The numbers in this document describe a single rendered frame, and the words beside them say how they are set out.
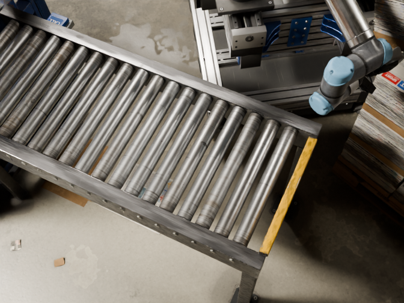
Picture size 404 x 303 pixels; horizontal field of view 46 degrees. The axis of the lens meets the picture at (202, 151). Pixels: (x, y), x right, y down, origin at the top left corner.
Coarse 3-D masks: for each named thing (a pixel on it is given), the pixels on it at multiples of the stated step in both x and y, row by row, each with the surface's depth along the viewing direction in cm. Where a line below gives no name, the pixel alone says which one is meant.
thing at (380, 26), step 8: (376, 0) 148; (384, 0) 146; (392, 0) 144; (400, 0) 141; (376, 8) 150; (384, 8) 148; (392, 8) 146; (400, 8) 143; (376, 16) 152; (384, 16) 150; (392, 16) 147; (400, 16) 145; (376, 24) 154; (384, 24) 152; (392, 24) 149; (400, 24) 147; (384, 32) 153; (392, 32) 151; (400, 32) 149
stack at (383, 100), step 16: (400, 64) 171; (384, 80) 168; (400, 80) 168; (368, 96) 182; (384, 96) 174; (400, 96) 168; (368, 112) 189; (384, 112) 181; (400, 112) 173; (352, 128) 203; (368, 128) 194; (384, 128) 186; (352, 144) 213; (368, 144) 203; (384, 144) 194; (400, 144) 187; (352, 160) 221; (368, 160) 212; (400, 160) 194; (352, 176) 230; (368, 176) 221; (384, 176) 211; (400, 176) 202; (368, 192) 235; (400, 192) 210; (384, 208) 231; (400, 224) 227
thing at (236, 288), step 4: (236, 284) 220; (236, 288) 219; (232, 292) 218; (236, 292) 218; (256, 292) 218; (232, 296) 218; (236, 296) 217; (252, 296) 217; (256, 296) 217; (232, 300) 217; (236, 300) 217; (252, 300) 216; (256, 300) 216
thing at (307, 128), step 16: (16, 16) 191; (32, 16) 191; (48, 32) 188; (64, 32) 187; (96, 48) 183; (112, 48) 182; (144, 64) 178; (160, 64) 178; (176, 80) 175; (192, 80) 175; (176, 96) 184; (224, 96) 171; (240, 96) 171; (256, 112) 168; (272, 112) 167; (288, 112) 167; (304, 128) 164; (320, 128) 164; (304, 144) 171
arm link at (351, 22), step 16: (336, 0) 136; (352, 0) 136; (336, 16) 138; (352, 16) 136; (352, 32) 137; (368, 32) 136; (352, 48) 139; (368, 48) 136; (384, 48) 137; (368, 64) 136
